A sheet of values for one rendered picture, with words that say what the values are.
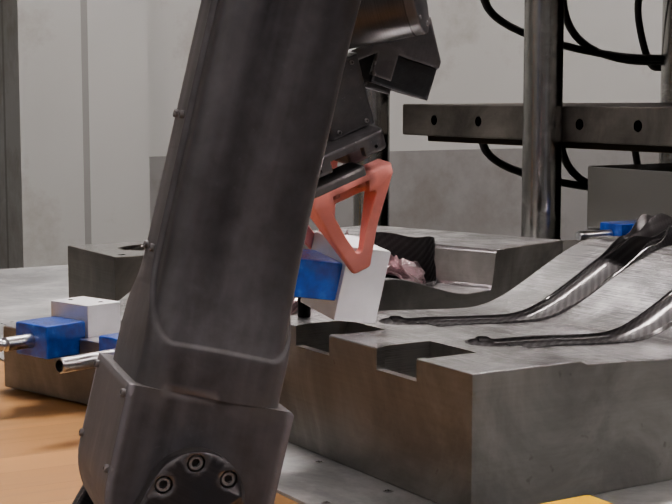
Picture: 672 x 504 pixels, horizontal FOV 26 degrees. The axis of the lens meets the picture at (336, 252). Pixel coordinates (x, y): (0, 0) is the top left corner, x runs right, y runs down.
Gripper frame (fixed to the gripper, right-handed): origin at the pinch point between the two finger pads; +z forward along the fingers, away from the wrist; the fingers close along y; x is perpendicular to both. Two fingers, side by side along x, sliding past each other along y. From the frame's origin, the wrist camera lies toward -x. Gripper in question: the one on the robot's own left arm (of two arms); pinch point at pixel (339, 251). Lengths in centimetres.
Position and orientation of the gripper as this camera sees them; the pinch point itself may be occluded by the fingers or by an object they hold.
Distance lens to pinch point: 104.5
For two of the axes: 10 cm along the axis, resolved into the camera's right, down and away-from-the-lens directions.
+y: -5.0, -2.3, 8.3
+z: 2.4, 8.9, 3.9
